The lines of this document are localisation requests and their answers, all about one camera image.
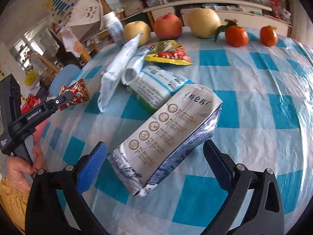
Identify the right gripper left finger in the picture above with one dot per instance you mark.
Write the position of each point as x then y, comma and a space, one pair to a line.
44, 213

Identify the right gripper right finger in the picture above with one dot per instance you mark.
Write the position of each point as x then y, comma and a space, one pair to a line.
264, 215

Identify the red snack wrapper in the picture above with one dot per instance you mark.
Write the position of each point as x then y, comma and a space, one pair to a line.
80, 92

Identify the grey milk carton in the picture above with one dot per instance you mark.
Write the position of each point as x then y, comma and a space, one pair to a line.
157, 147

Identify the white blue torn bag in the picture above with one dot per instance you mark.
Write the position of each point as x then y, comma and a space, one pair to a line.
124, 68

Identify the white green blue pouch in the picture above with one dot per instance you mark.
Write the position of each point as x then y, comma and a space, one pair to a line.
154, 86

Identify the yellow red snack packet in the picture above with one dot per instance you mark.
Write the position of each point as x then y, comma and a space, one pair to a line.
168, 52

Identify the yellow sleeve forearm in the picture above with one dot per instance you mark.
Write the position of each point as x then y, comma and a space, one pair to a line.
14, 203

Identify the person's left hand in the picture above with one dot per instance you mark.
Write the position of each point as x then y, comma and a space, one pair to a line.
17, 167

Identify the yellow hanging bag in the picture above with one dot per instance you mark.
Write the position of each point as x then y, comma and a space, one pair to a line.
30, 77

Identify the wooden chair with bib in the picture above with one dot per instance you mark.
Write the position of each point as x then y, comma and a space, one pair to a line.
85, 23

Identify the blue white checkered tablecloth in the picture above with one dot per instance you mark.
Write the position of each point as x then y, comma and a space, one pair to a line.
266, 122

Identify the white blue plastic bottle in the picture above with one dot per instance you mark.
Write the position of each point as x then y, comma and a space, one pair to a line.
114, 27

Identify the small yellow pear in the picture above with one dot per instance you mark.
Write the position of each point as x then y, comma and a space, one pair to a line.
132, 29

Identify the right orange tangerine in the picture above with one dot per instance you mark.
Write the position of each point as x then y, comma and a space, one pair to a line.
268, 35

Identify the orange tangerine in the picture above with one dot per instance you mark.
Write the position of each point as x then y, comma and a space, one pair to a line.
235, 36
268, 35

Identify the left orange tangerine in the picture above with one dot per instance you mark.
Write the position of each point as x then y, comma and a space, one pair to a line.
235, 36

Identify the red apple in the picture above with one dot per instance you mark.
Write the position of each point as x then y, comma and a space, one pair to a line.
168, 27

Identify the large yellow pear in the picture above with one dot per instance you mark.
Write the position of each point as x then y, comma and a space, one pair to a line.
204, 22

